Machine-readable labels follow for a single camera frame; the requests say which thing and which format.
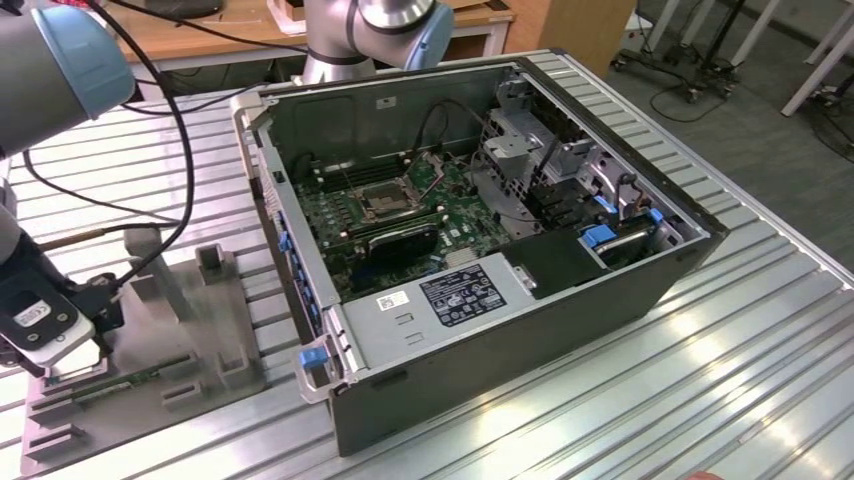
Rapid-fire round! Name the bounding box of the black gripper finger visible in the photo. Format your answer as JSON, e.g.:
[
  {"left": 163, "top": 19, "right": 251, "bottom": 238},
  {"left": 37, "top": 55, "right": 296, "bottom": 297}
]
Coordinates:
[{"left": 92, "top": 323, "right": 115, "bottom": 360}]

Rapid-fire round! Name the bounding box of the blue slot retainer strip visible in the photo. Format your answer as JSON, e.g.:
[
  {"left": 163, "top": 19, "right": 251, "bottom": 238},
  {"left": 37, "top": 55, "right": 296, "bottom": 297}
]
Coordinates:
[{"left": 271, "top": 209, "right": 323, "bottom": 321}]

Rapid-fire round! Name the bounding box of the CPU socket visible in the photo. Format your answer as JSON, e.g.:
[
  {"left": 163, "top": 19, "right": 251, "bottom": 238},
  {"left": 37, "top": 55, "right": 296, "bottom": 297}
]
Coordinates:
[{"left": 357, "top": 181, "right": 416, "bottom": 215}]

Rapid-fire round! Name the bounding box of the green RAM stick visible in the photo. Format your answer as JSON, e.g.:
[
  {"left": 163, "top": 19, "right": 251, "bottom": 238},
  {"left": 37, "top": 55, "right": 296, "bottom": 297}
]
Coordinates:
[{"left": 68, "top": 358, "right": 195, "bottom": 402}]

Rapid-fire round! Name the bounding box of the grey parts rack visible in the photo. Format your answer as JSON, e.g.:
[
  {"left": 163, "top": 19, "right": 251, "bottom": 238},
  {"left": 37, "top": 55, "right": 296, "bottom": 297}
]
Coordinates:
[{"left": 19, "top": 222, "right": 268, "bottom": 476}]

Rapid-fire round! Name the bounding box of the grey power supply unit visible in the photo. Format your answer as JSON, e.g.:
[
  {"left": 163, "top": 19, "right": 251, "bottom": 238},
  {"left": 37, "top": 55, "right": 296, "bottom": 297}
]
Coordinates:
[{"left": 329, "top": 252, "right": 539, "bottom": 386}]

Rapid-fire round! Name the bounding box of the black expansion card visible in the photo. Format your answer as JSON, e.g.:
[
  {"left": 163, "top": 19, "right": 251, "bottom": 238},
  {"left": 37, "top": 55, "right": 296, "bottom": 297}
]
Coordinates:
[{"left": 364, "top": 222, "right": 442, "bottom": 269}]

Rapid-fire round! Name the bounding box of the open black PC case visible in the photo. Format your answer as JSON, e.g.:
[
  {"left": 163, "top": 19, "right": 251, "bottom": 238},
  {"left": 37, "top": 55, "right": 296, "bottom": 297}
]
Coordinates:
[{"left": 228, "top": 48, "right": 732, "bottom": 459}]

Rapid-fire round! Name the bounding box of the green motherboard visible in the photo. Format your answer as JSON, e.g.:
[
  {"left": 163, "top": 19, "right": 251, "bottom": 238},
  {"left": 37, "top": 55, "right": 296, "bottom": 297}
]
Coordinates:
[{"left": 292, "top": 152, "right": 508, "bottom": 296}]

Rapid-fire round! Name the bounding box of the metal socket cover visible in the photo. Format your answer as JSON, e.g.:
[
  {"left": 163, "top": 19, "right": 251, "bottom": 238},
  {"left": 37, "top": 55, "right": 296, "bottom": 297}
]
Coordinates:
[{"left": 404, "top": 152, "right": 448, "bottom": 184}]

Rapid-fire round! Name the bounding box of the wooden desk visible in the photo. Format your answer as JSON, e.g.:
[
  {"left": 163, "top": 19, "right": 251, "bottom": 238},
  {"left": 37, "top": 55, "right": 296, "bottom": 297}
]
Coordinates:
[{"left": 119, "top": 0, "right": 519, "bottom": 104}]

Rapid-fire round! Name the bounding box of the black plastic shroud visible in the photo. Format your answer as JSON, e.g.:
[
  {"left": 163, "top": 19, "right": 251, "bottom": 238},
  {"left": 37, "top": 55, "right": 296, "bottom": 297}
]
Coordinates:
[{"left": 499, "top": 232, "right": 612, "bottom": 301}]

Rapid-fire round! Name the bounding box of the black monitor base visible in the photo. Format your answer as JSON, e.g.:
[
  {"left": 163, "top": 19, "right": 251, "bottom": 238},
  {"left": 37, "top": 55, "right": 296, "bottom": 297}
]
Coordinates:
[{"left": 119, "top": 0, "right": 225, "bottom": 20}]

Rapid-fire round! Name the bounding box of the grey metal drive cage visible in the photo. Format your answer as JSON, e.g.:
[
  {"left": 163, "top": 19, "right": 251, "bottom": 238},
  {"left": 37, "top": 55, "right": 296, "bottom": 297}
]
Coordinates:
[{"left": 476, "top": 107, "right": 556, "bottom": 236}]

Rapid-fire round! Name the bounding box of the hard disk in blue carrier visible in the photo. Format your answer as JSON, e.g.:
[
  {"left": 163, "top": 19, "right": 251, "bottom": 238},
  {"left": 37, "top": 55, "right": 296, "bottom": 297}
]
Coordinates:
[{"left": 578, "top": 223, "right": 659, "bottom": 271}]

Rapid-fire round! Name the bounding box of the wooden cabinet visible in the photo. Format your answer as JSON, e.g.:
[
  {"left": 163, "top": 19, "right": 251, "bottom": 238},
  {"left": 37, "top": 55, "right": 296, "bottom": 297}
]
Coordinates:
[{"left": 538, "top": 0, "right": 635, "bottom": 79}]

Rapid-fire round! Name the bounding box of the black wheeled stand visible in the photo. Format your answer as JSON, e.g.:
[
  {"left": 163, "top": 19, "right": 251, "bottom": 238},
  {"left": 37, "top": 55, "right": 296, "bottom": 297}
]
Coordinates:
[{"left": 610, "top": 0, "right": 748, "bottom": 105}]

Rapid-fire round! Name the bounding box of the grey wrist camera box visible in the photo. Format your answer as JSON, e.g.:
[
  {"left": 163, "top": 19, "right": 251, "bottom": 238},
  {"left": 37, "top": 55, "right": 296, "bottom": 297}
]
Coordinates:
[{"left": 0, "top": 319, "right": 100, "bottom": 380}]

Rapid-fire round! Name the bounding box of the black wrist mount plate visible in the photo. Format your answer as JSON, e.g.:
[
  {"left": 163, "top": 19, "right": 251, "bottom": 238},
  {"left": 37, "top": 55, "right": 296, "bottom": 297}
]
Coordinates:
[{"left": 0, "top": 272, "right": 127, "bottom": 351}]

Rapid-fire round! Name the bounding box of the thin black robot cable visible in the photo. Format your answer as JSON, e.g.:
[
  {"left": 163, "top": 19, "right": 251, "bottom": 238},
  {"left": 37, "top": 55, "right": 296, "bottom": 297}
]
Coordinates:
[{"left": 21, "top": 149, "right": 187, "bottom": 227}]

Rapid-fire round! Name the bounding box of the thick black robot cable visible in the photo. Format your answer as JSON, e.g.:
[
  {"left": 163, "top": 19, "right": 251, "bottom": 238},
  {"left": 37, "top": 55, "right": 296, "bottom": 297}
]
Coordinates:
[{"left": 99, "top": 29, "right": 199, "bottom": 296}]

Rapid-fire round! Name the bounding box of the black looped data wire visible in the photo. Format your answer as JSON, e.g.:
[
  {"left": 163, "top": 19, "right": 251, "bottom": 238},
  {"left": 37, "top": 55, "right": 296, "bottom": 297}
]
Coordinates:
[{"left": 414, "top": 101, "right": 487, "bottom": 152}]

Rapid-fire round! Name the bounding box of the white table frame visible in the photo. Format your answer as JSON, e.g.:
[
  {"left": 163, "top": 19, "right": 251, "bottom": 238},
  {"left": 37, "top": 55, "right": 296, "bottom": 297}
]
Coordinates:
[
  {"left": 779, "top": 0, "right": 854, "bottom": 119},
  {"left": 643, "top": 0, "right": 782, "bottom": 66}
]

